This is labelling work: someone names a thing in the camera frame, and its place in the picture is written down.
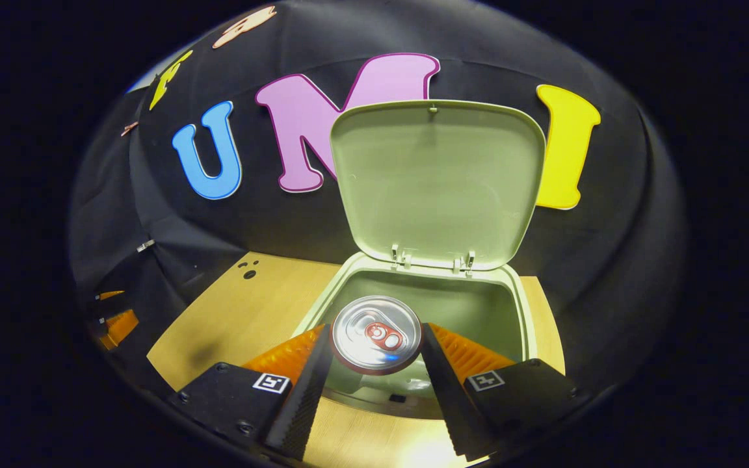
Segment green desktop garbage bin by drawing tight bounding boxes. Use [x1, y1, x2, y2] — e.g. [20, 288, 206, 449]
[293, 99, 547, 420]

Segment black backdrop cloth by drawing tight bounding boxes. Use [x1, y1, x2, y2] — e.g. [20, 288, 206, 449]
[69, 0, 684, 404]

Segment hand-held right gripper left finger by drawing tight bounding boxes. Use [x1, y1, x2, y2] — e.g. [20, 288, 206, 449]
[168, 324, 335, 461]

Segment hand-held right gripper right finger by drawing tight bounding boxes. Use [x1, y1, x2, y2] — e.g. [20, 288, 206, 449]
[419, 322, 580, 459]

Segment red pop can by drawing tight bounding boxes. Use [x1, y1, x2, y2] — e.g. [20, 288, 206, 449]
[331, 295, 423, 376]

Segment wooden desktop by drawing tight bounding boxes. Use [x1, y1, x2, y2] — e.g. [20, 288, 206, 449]
[147, 252, 567, 467]

